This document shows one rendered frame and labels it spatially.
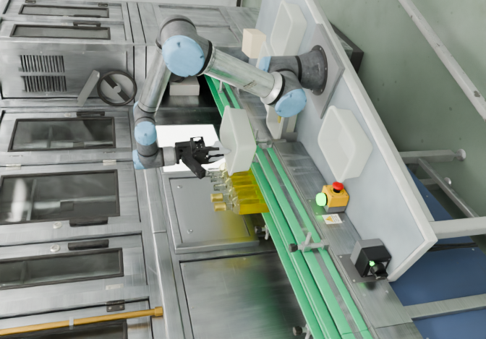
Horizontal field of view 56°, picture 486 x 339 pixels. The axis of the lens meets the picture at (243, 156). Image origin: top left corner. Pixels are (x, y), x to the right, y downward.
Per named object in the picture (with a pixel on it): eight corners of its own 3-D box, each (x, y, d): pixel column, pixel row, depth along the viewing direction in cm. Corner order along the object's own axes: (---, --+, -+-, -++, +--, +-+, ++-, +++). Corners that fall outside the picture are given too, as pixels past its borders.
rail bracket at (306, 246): (325, 242, 149) (286, 246, 146) (330, 226, 145) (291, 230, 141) (329, 251, 146) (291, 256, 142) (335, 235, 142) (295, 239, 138)
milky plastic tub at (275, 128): (282, 122, 214) (265, 123, 212) (291, 79, 202) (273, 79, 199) (295, 143, 201) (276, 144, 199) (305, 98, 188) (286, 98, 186)
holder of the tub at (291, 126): (281, 132, 217) (266, 132, 215) (292, 79, 202) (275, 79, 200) (293, 152, 204) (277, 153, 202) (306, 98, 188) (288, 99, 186)
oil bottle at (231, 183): (270, 185, 197) (222, 188, 191) (272, 174, 194) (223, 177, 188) (274, 193, 193) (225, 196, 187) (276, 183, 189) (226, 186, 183)
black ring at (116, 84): (137, 102, 260) (97, 103, 254) (136, 68, 248) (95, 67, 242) (137, 106, 256) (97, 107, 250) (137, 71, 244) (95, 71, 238)
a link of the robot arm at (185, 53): (303, 75, 166) (170, 11, 137) (317, 101, 156) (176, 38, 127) (283, 98, 172) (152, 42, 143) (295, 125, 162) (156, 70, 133)
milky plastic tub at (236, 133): (248, 102, 170) (226, 102, 168) (262, 147, 157) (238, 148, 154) (239, 133, 183) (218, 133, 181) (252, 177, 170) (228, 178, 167)
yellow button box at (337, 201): (337, 198, 166) (319, 199, 164) (342, 182, 162) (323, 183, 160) (346, 211, 161) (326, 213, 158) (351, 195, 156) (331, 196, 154)
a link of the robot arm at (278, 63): (291, 48, 171) (257, 49, 168) (301, 69, 162) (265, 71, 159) (285, 74, 179) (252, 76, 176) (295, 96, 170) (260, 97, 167)
